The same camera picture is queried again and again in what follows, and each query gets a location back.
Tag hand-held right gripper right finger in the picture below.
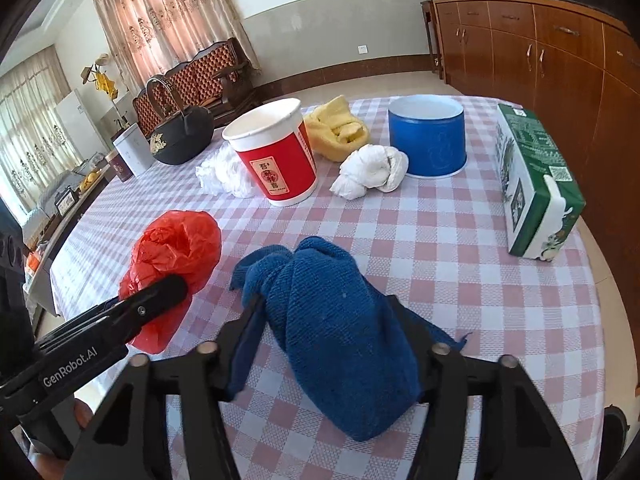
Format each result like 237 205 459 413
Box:
382 296 583 480

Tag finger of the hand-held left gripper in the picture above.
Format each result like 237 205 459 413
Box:
32 274 190 361

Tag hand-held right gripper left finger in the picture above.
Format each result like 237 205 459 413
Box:
62 295 266 480

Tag red plastic bag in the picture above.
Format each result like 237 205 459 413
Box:
119 211 222 354

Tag dark blue knitted cloth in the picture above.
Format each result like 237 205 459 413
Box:
227 236 468 442

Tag clear plastic bag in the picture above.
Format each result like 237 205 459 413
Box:
195 146 256 198

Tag white cloth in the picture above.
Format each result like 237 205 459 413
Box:
330 144 409 200

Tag person's left hand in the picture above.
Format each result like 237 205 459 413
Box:
27 399 94 480

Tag pink checked tablecloth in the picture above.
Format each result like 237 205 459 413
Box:
50 95 601 480

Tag cluttered low table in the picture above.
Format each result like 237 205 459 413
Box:
22 160 118 318

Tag dark red tin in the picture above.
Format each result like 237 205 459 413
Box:
107 154 134 183

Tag white tin box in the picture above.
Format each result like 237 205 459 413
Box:
112 124 153 177

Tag black iron teapot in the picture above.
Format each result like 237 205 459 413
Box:
145 75 215 165

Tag red paper tub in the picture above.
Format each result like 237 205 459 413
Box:
222 98 319 208

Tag wooden coat stand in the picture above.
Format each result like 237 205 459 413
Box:
80 52 126 128

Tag white refrigerator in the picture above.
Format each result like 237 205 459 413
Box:
55 89 108 161

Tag cream curtain with brown embroidery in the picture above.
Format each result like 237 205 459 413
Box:
0 45 76 226

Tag green tissue box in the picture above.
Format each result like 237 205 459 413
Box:
496 102 587 262

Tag yellow garment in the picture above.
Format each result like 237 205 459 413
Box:
95 71 118 98

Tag wooden sofa with orange cushions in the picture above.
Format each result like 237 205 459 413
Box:
132 37 261 138

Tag blue round tub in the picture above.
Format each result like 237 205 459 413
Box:
388 94 468 179

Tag yellow cloth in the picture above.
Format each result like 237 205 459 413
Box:
303 96 371 162

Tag beige embroidered curtain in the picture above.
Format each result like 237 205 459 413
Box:
92 0 246 96

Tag long wooden sideboard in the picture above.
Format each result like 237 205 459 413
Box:
432 0 640 281

